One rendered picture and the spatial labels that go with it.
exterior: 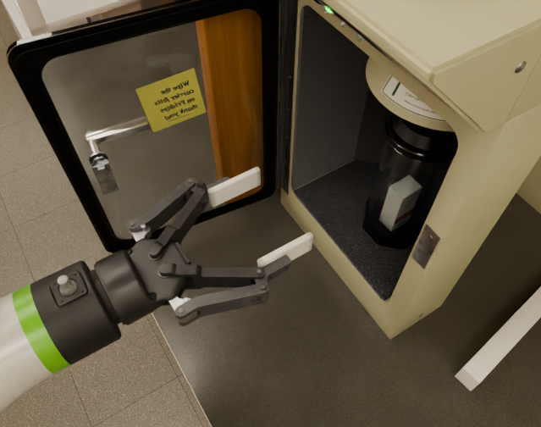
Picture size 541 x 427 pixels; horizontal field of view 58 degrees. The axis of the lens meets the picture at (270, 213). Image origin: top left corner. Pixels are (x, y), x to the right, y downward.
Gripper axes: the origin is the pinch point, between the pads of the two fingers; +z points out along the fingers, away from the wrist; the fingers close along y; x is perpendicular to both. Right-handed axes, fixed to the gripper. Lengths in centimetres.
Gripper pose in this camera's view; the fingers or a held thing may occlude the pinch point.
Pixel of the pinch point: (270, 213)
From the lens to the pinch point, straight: 58.1
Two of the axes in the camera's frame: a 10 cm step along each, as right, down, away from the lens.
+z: 8.5, -4.3, 3.1
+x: 0.0, 5.8, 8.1
